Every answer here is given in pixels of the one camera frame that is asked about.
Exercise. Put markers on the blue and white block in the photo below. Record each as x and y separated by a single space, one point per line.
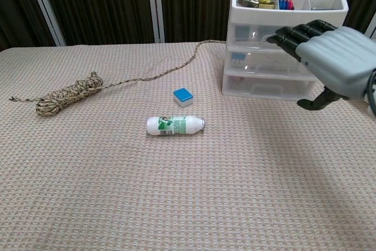
182 95

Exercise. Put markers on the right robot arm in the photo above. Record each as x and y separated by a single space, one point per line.
372 107

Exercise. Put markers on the dark curtain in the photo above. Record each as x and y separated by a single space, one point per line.
102 4

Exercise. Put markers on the white plastic drawer unit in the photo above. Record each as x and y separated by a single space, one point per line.
288 16

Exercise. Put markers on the coloured marker set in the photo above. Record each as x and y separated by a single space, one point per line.
286 4

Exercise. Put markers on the white bottle green label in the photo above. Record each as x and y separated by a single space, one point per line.
154 126

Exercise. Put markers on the clear drawer with blue clip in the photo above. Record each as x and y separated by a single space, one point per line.
264 63

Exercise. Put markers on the beige woven tablecloth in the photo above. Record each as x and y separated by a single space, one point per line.
117 189

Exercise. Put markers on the clear plastic drawer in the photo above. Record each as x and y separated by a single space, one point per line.
238 86

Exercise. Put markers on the white frame post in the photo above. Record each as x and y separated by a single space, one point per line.
44 7
155 4
371 27

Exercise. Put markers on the blue binder clip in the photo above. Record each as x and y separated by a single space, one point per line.
237 57

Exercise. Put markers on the colourful snack packets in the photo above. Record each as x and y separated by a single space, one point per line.
248 3

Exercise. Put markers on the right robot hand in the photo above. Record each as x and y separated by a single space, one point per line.
337 54

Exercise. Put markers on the clear drawer with white paper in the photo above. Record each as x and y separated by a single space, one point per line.
246 35

